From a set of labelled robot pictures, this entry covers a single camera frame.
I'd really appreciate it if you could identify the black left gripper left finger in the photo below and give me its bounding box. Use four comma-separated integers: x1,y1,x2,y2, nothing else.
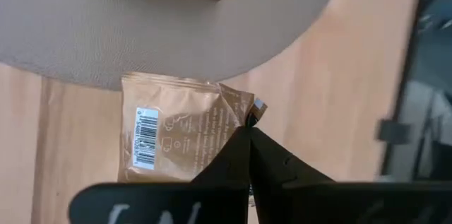
69,126,251,224

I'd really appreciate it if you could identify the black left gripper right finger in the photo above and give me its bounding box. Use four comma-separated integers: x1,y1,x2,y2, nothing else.
249,127,452,224

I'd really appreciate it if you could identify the tan foil tea packet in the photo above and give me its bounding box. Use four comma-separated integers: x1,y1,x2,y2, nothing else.
117,71,268,184

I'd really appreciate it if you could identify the round grey table mat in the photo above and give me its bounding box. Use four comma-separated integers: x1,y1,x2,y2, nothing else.
0,0,345,90

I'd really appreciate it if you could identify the black aluminium rig frame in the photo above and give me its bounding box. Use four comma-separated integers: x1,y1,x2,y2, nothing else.
376,0,452,182

